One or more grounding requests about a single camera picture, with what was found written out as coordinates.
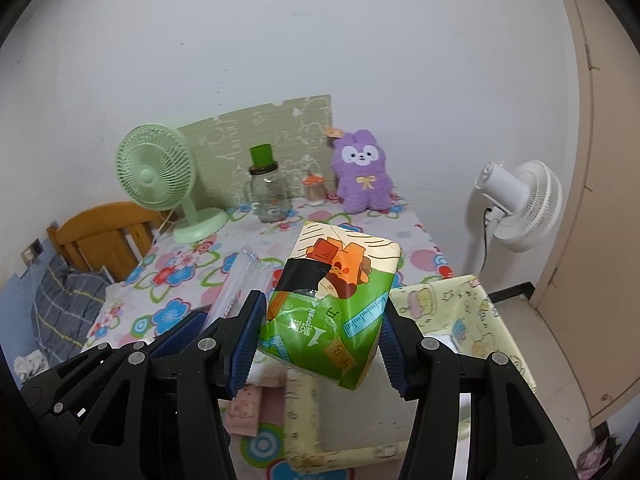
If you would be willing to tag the blue plaid bedding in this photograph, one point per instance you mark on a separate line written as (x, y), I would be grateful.
(65, 300)

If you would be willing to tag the purple plush bunny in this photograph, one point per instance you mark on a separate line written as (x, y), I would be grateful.
(360, 185)

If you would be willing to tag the white standing fan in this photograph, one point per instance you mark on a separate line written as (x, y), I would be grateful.
(535, 200)

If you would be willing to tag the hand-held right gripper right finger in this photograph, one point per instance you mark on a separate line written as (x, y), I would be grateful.
(395, 355)

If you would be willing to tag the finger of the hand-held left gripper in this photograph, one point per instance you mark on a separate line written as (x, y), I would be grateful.
(177, 335)

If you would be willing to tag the green desk fan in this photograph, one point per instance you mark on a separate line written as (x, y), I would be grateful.
(150, 175)

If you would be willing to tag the clear plastic packet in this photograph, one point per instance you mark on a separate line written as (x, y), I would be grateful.
(237, 280)

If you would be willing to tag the pink towel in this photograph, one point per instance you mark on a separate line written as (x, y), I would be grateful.
(250, 405)

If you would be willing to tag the small jar with orange lid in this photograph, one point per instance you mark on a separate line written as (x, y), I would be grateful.
(314, 192)

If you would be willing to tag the white crumpled cloth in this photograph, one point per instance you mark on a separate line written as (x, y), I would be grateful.
(30, 364)

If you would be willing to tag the glass jar with green lid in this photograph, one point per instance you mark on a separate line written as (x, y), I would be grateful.
(267, 195)

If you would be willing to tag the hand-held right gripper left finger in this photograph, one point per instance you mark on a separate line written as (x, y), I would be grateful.
(245, 345)

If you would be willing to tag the yellow fabric storage box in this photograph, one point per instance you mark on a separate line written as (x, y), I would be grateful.
(450, 305)

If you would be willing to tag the beige wardrobe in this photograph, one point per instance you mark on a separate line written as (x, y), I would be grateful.
(600, 210)

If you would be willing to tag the pink patterned cloth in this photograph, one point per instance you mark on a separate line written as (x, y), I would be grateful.
(606, 455)

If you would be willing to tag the green patterned board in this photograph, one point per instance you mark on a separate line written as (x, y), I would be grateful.
(225, 135)

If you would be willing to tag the green orange tissue pack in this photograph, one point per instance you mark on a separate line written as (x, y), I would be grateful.
(325, 300)

